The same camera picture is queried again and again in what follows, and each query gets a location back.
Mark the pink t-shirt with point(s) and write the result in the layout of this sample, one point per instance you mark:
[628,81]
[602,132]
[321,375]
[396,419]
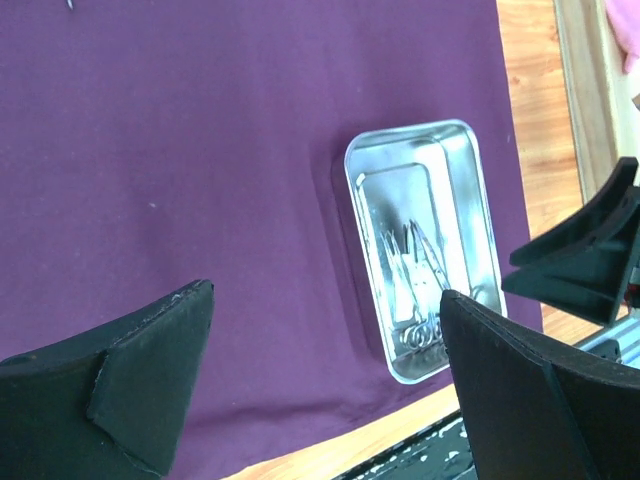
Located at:
[623,16]

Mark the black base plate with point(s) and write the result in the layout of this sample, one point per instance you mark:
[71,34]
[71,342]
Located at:
[439,452]

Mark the aluminium rail frame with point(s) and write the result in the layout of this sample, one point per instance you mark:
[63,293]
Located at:
[618,343]

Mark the steel instrument tray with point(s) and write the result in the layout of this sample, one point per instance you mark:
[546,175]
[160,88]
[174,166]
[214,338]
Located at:
[423,225]

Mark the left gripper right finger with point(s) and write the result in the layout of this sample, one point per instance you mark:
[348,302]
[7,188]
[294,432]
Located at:
[534,407]

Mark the purple surgical wrap cloth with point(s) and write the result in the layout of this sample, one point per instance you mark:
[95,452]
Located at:
[146,144]

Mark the steel scissors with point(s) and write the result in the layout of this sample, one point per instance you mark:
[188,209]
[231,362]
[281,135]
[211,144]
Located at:
[422,267]

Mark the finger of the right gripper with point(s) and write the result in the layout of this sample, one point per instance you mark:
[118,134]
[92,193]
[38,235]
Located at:
[588,265]

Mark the steel forceps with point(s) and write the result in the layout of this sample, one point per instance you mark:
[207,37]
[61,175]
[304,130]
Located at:
[401,305]

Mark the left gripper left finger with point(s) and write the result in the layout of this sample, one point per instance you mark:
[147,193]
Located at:
[111,402]

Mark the wooden tray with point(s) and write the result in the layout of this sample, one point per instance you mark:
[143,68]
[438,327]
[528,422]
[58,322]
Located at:
[604,119]

